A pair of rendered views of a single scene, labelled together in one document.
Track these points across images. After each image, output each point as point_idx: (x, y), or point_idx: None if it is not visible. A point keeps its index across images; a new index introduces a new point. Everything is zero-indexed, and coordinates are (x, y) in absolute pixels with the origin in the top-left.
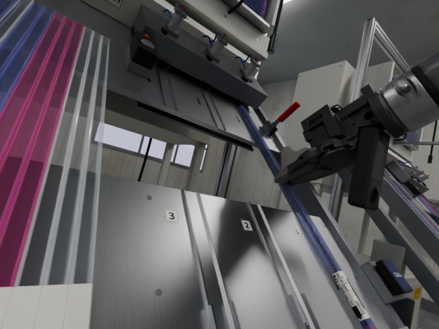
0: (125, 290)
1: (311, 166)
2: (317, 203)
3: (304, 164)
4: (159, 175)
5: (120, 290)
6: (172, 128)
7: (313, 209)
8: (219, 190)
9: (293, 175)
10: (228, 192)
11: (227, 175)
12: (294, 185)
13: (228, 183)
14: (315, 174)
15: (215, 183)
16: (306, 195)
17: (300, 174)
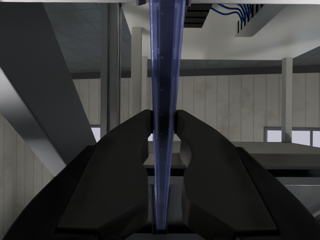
0: None
1: (228, 211)
2: (8, 65)
3: (271, 202)
4: (146, 106)
5: None
6: (178, 156)
7: (19, 47)
8: (118, 96)
9: (207, 142)
10: (103, 96)
11: (112, 119)
12: (66, 120)
13: (107, 109)
14: (126, 174)
15: (120, 105)
16: (43, 95)
17: (146, 152)
